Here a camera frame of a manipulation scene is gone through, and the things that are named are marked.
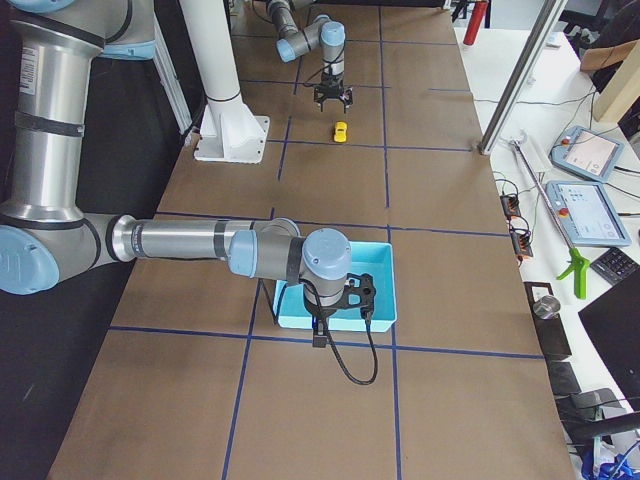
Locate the light blue plastic bin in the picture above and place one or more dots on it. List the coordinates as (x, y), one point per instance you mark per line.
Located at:
(374, 258)

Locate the white column with base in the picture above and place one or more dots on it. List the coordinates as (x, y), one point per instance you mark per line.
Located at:
(229, 132)

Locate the orange black connector strip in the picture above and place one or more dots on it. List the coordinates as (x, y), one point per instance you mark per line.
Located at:
(518, 227)

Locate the black keyboard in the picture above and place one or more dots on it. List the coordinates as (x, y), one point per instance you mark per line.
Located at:
(614, 266)

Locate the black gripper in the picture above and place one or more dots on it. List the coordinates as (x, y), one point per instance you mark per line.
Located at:
(332, 81)

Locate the long reacher grabber tool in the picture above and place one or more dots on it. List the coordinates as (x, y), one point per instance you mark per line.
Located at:
(578, 265)

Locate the yellow beetle toy car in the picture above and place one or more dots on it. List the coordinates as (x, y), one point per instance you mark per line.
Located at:
(340, 132)

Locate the silver metal cylinder weight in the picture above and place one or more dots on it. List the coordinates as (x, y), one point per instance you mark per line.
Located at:
(546, 307)

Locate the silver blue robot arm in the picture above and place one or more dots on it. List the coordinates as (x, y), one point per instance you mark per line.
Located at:
(80, 197)
(324, 32)

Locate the silver aluminium frame post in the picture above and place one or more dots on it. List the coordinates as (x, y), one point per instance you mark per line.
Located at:
(542, 28)

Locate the blue teach pendant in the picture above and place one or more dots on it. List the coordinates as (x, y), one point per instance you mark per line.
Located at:
(586, 214)
(586, 154)

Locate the black laptop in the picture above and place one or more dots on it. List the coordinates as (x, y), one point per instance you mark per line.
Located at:
(612, 324)

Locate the far blue teach pendant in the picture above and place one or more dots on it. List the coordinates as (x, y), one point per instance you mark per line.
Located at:
(586, 154)

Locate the near blue teach pendant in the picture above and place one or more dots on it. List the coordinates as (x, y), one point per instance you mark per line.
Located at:
(586, 214)

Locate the red cylinder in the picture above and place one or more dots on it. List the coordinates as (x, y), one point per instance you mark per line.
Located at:
(477, 17)

